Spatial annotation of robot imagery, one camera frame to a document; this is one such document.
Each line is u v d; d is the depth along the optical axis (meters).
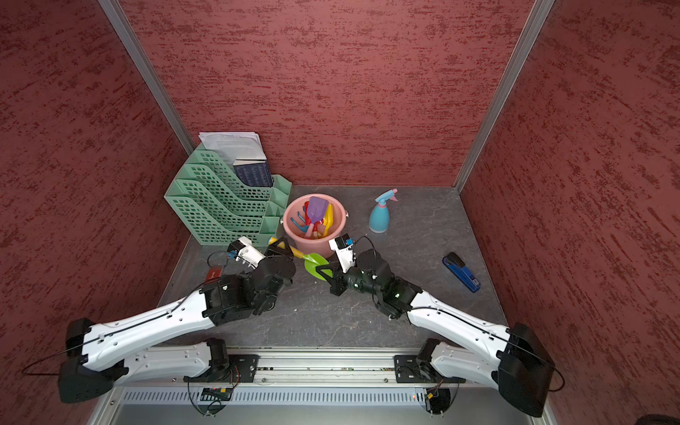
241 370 0.74
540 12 0.71
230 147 1.02
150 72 0.83
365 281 0.58
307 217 0.95
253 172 1.07
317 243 0.82
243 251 0.60
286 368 0.76
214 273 0.92
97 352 0.40
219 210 0.97
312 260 0.70
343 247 0.63
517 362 0.39
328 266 0.68
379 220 1.00
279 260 0.50
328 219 0.97
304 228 0.95
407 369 0.74
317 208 0.95
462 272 0.91
